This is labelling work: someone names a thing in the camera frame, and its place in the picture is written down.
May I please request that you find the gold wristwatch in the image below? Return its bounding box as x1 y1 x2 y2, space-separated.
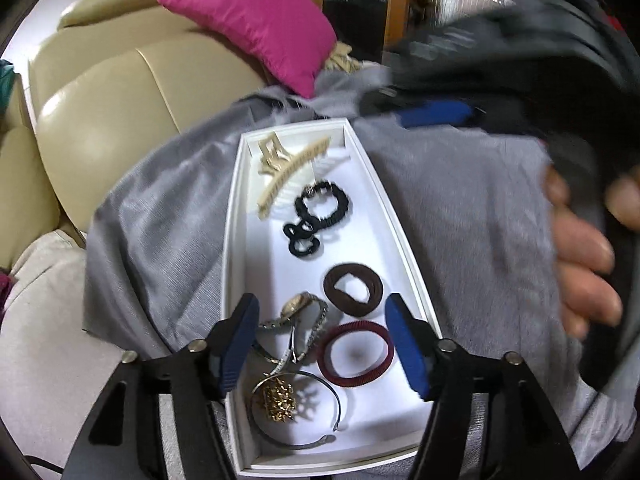
252 291 331 366

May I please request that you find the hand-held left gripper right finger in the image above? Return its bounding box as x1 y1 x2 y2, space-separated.
384 292 581 480

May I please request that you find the small black hair tie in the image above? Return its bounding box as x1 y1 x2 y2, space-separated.
282 217 326 261

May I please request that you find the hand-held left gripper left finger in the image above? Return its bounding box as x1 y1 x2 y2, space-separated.
65 292 261 480

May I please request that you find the white box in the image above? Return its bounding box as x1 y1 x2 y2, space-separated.
220 117 443 477

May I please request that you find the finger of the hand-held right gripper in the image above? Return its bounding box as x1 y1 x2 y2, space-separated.
360 87 481 131

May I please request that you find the beige hair claw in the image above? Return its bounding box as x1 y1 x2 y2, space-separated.
256 131 351 221

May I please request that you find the grey blanket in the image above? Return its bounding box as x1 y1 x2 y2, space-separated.
82 67 636 480

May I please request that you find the cream seat cover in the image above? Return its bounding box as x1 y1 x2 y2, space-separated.
0 232 151 466

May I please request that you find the pink cushion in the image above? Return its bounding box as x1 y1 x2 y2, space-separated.
157 0 338 100

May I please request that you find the person's right hand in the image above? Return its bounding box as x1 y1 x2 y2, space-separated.
544 164 640 340

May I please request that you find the beige fringed cloth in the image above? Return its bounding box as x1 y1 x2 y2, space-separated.
322 42 362 75

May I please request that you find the silver bangle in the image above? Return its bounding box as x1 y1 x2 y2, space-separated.
247 370 343 450

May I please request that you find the gold brooch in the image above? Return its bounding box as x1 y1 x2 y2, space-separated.
252 376 296 423

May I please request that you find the black scrunchie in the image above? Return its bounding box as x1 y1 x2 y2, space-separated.
294 179 352 233

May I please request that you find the beige leather sofa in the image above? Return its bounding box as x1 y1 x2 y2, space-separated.
0 0 281 271

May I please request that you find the teal cloth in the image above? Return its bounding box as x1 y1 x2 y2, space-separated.
0 59 18 126

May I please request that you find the wooden cabinet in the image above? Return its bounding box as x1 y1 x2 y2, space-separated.
295 0 446 53

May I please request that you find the maroon ribbed bracelet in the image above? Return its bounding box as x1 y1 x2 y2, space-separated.
316 320 396 388

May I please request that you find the brown hair tie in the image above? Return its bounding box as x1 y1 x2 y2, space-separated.
323 262 385 317

